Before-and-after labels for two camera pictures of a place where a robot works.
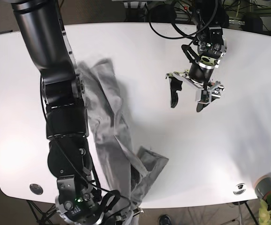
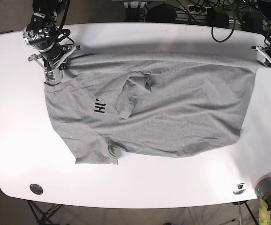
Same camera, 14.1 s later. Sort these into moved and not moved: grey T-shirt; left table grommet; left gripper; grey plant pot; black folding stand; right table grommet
Moved: left gripper; grey T-shirt
Not moved: black folding stand; right table grommet; left table grommet; grey plant pot
